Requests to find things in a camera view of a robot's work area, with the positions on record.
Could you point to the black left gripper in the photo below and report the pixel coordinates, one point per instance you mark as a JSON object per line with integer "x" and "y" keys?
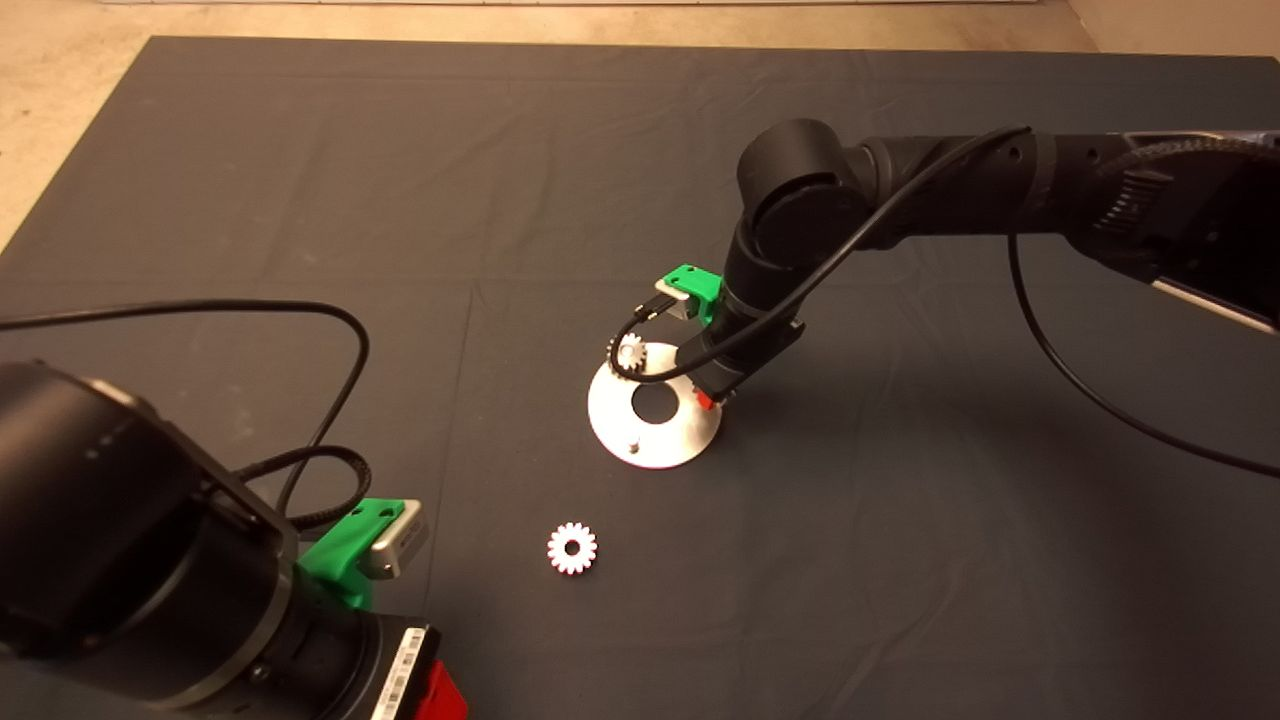
{"x": 350, "y": 660}

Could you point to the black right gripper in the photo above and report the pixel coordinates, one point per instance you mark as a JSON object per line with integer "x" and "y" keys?
{"x": 745, "y": 350}

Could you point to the small steel spur gear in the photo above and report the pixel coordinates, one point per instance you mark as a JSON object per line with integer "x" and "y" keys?
{"x": 630, "y": 355}
{"x": 573, "y": 562}

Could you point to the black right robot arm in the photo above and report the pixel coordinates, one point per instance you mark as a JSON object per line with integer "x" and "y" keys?
{"x": 950, "y": 180}

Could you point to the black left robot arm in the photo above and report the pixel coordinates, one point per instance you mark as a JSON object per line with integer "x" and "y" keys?
{"x": 100, "y": 520}

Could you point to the round metal carrier plate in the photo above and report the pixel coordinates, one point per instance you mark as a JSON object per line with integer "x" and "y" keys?
{"x": 660, "y": 440}

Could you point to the dark grey table cloth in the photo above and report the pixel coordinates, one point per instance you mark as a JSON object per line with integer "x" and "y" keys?
{"x": 500, "y": 150}

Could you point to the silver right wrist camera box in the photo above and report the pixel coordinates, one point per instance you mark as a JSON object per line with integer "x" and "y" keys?
{"x": 678, "y": 300}

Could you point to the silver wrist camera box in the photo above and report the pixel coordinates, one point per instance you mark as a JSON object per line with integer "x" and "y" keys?
{"x": 678, "y": 300}
{"x": 400, "y": 538}

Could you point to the green right camera mount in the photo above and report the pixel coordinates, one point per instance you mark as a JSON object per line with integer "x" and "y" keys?
{"x": 700, "y": 288}

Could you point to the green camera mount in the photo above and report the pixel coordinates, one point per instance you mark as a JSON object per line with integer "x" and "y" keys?
{"x": 345, "y": 560}
{"x": 700, "y": 288}

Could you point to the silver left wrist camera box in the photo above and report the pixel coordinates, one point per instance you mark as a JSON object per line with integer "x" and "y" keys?
{"x": 400, "y": 538}

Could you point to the green left camera mount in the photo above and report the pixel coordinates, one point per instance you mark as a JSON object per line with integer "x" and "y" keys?
{"x": 345, "y": 560}

